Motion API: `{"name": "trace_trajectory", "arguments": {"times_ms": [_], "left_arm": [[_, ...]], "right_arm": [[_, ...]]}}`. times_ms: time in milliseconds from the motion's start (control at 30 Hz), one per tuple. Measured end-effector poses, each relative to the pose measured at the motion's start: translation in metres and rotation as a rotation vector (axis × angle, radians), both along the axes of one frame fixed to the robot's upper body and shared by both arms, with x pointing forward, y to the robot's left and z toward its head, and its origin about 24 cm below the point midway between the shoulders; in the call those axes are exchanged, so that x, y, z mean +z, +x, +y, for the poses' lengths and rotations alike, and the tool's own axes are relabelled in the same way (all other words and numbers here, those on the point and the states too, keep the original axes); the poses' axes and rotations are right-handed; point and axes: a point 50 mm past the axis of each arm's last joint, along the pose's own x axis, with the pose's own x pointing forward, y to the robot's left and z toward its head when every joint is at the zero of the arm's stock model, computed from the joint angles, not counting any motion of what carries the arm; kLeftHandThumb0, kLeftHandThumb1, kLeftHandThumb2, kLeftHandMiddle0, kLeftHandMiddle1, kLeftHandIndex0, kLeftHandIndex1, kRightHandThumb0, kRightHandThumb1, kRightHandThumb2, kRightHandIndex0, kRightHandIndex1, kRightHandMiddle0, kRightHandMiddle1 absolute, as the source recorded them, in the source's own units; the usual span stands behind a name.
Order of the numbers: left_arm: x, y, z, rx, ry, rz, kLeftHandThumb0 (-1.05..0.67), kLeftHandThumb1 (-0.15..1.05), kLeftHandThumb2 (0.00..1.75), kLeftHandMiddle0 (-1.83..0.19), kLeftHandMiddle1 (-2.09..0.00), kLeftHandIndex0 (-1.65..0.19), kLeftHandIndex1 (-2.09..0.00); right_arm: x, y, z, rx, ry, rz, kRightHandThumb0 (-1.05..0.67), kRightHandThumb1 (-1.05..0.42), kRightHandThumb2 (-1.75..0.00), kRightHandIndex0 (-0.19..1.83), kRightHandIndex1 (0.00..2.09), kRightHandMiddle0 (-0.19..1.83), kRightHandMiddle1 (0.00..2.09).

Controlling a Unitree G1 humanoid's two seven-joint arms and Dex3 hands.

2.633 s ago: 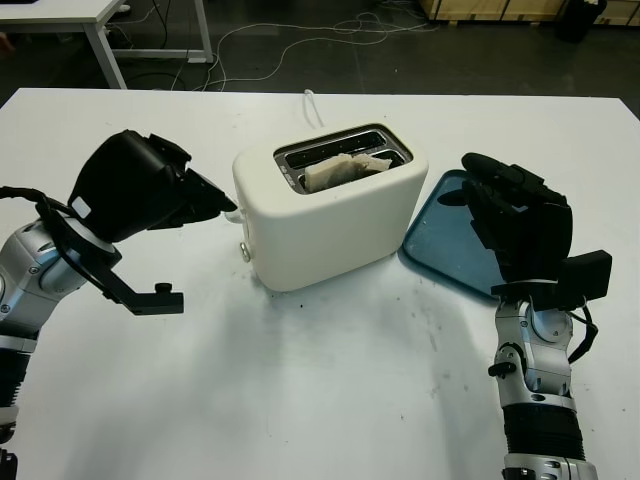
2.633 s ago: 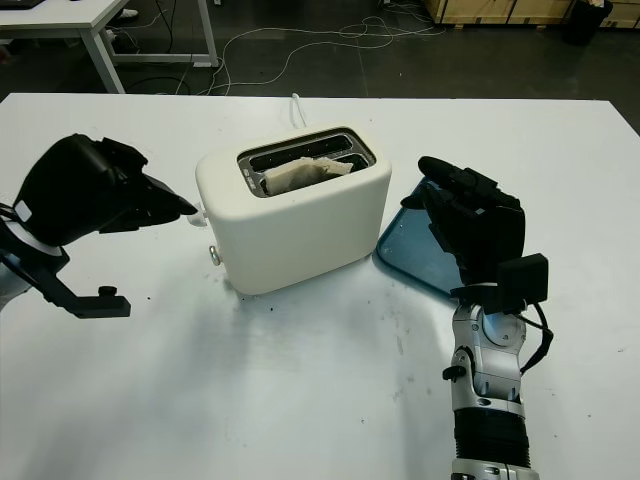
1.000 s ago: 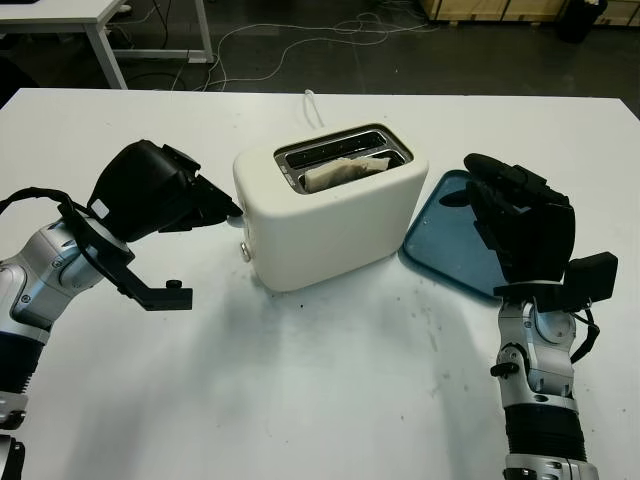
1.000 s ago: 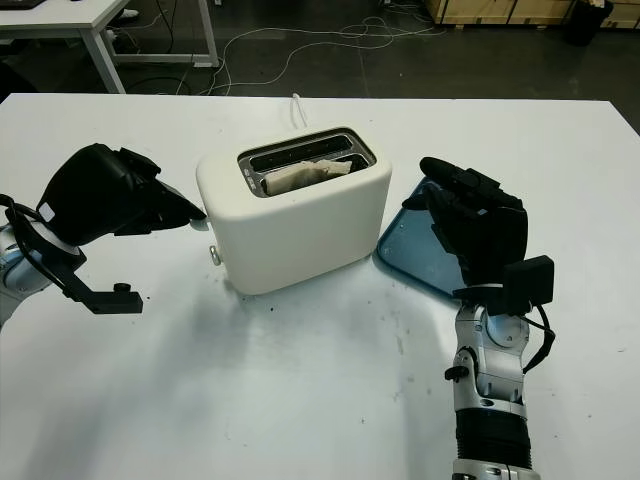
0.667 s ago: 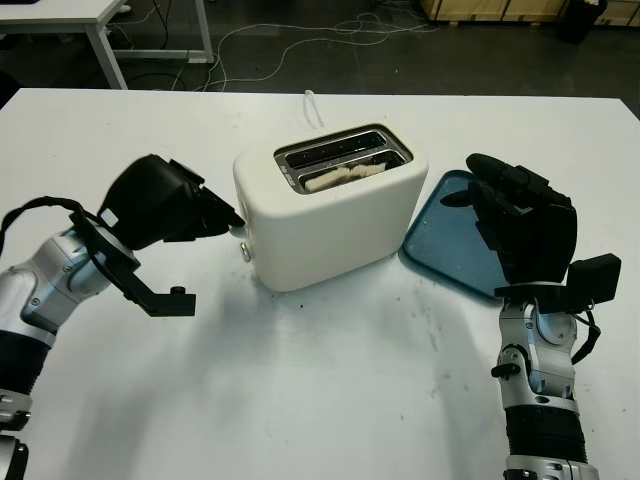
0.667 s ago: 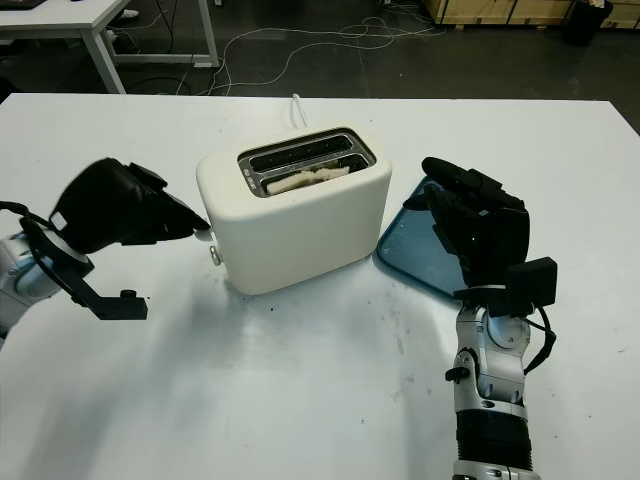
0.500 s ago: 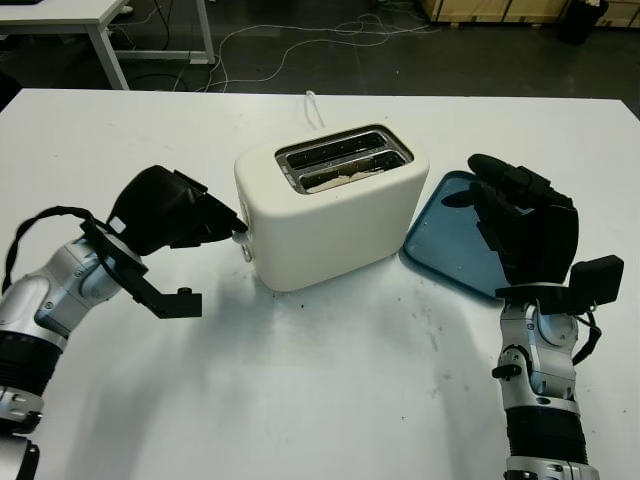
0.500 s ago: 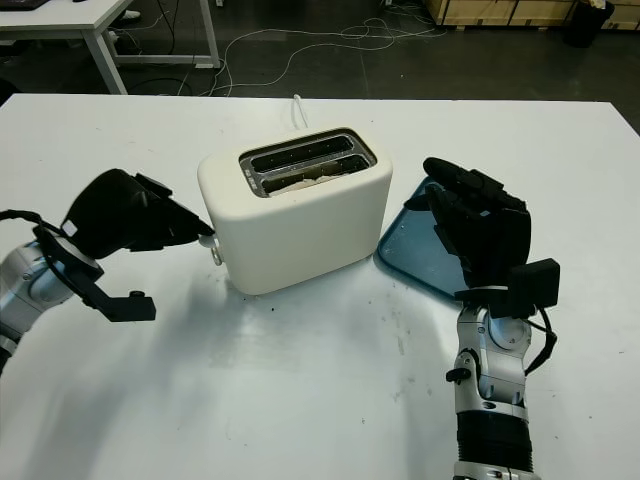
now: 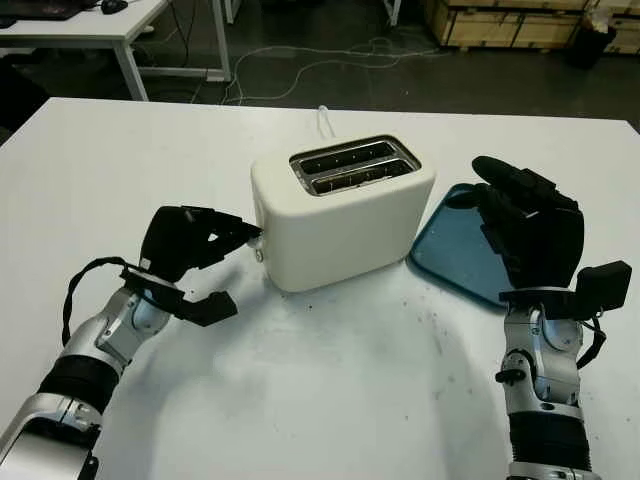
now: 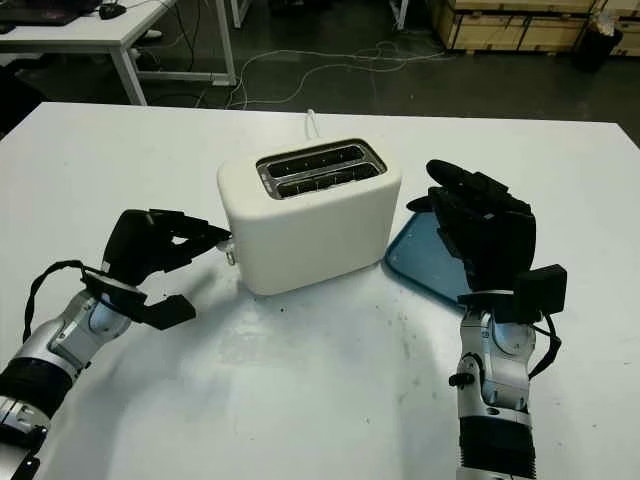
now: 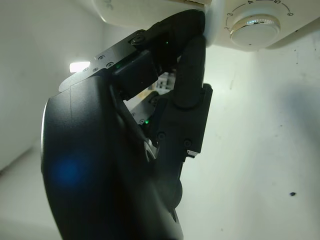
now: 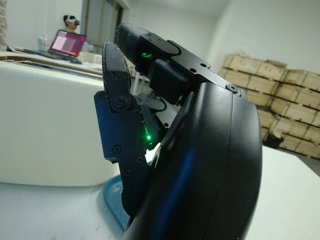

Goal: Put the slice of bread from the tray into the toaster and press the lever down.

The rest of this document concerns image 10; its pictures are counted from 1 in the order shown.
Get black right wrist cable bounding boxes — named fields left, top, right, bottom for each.
left=527, top=312, right=562, bottom=381

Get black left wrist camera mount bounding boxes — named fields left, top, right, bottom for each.
left=79, top=266, right=197, bottom=331

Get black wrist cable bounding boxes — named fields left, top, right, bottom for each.
left=22, top=259, right=109, bottom=346
left=527, top=312, right=562, bottom=381

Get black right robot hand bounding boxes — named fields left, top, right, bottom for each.
left=405, top=158, right=537, bottom=297

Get white two-slot toaster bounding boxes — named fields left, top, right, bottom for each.
left=216, top=137, right=403, bottom=296

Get black waste bin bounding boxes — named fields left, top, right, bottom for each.
left=574, top=12, right=626, bottom=74

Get white toaster power cord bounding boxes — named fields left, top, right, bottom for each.
left=303, top=108, right=324, bottom=141

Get white floor cable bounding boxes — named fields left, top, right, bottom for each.
left=227, top=39, right=456, bottom=109

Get blue plastic tray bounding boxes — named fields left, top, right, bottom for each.
left=382, top=212, right=474, bottom=314

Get white office desk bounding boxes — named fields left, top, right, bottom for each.
left=0, top=0, right=236, bottom=106
left=227, top=0, right=436, bottom=31

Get black laptop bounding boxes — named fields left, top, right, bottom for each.
left=0, top=0, right=101, bottom=26

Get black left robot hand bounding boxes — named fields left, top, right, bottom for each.
left=102, top=208, right=233, bottom=287

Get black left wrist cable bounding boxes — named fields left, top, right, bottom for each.
left=22, top=259, right=109, bottom=346

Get wooden crates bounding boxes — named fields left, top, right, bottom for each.
left=439, top=0, right=640, bottom=54

